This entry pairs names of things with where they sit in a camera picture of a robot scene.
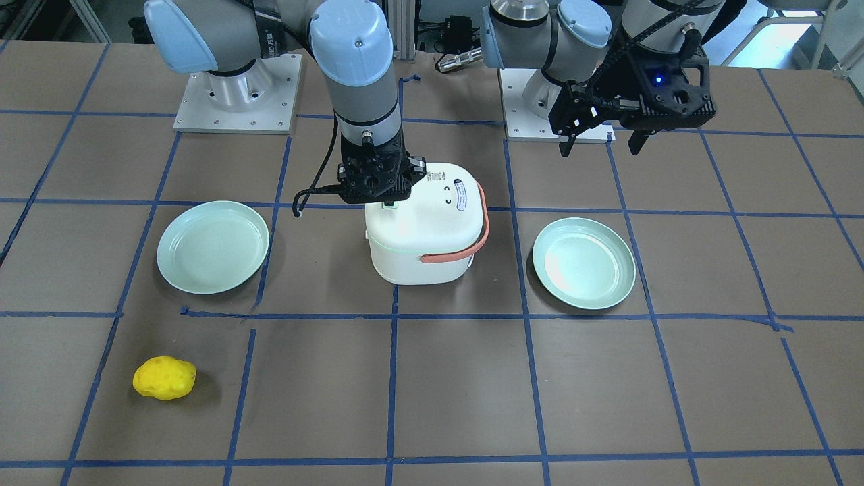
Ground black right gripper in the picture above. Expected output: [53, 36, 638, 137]
[337, 135, 428, 204]

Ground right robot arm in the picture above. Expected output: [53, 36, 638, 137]
[143, 1, 426, 204]

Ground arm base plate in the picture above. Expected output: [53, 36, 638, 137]
[173, 53, 305, 135]
[499, 67, 616, 144]

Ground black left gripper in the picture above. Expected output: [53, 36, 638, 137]
[548, 47, 717, 158]

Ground green plate near right arm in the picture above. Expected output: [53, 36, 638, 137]
[155, 200, 271, 295]

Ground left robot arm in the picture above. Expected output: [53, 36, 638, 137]
[481, 1, 722, 157]

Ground white rice cooker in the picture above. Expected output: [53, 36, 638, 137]
[364, 162, 490, 286]

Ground green plate near left arm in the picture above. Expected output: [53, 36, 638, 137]
[531, 217, 637, 310]

